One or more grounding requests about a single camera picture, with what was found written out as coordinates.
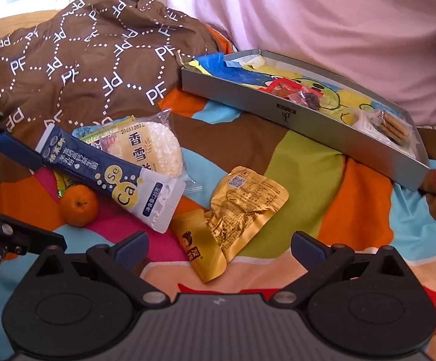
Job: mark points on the green label biscuit packet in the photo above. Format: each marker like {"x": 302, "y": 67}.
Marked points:
{"x": 390, "y": 129}

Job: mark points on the small orange mandarin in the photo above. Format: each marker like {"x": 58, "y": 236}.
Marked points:
{"x": 79, "y": 206}

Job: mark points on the navy milk powder stick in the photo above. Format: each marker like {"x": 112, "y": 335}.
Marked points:
{"x": 148, "y": 195}

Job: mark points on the light blue candy packet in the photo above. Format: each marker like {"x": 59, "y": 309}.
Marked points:
{"x": 83, "y": 131}

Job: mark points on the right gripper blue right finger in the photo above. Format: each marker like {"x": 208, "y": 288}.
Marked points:
{"x": 308, "y": 251}

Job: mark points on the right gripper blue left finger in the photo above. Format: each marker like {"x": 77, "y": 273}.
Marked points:
{"x": 130, "y": 252}

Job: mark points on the grey cardboard tray box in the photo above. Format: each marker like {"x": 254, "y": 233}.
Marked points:
{"x": 236, "y": 80}

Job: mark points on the white pink snack packet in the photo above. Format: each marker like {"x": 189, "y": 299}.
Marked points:
{"x": 358, "y": 117}

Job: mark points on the red dried tofu packet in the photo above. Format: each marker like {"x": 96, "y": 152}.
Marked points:
{"x": 281, "y": 87}

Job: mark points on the brown PF patterned cloth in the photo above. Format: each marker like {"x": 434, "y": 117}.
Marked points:
{"x": 97, "y": 61}

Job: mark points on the yellow purple snack bar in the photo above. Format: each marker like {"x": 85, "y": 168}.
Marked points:
{"x": 63, "y": 182}

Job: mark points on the rice cracker packet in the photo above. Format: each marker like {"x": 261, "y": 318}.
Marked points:
{"x": 148, "y": 142}

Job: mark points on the gold foil snack packet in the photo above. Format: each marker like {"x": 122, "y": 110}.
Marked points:
{"x": 241, "y": 204}

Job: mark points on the pink hanging sheet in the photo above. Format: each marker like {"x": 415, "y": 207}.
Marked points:
{"x": 387, "y": 46}

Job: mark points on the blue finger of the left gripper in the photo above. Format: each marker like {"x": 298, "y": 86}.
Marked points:
{"x": 19, "y": 152}

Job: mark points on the dark dried fruit packet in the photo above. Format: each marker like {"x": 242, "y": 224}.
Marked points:
{"x": 313, "y": 99}

